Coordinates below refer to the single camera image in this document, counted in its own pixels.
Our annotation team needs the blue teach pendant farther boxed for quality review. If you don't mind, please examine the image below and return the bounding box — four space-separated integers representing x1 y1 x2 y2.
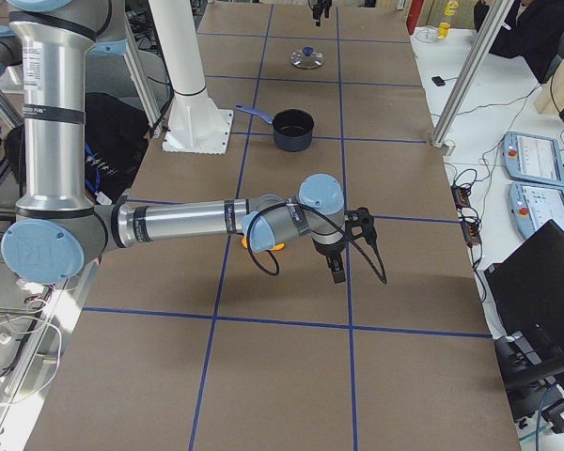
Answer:
502 132 564 186

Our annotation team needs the black power strip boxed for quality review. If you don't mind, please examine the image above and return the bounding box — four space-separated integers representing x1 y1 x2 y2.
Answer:
451 185 482 248

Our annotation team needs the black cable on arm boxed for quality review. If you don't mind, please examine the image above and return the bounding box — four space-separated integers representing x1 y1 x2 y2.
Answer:
247 202 389 285

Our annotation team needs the aluminium frame post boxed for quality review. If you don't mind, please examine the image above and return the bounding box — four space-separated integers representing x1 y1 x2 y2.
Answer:
431 0 512 156

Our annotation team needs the blue teach pendant nearer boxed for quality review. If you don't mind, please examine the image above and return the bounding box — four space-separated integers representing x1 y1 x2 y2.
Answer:
509 181 564 239

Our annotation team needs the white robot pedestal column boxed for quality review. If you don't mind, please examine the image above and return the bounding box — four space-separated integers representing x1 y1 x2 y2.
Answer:
149 0 233 155

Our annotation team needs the yellow mug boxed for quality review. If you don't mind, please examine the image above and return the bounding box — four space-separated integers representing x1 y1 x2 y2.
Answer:
436 22 451 40

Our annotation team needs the yellow corn cob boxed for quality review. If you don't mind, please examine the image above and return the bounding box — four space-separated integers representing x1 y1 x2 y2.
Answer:
241 237 286 252

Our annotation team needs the small black square pad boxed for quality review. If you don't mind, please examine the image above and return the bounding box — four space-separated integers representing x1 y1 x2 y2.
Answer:
431 76 446 86

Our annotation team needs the black laptop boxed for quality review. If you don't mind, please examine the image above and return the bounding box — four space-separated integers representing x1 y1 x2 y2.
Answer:
482 218 564 349

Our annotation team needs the dark blue saucepan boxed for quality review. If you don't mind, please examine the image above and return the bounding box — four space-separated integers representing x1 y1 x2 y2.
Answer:
235 104 315 152

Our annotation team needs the glass lid with blue knob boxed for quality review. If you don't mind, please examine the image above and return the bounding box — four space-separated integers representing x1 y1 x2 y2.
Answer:
290 46 325 70

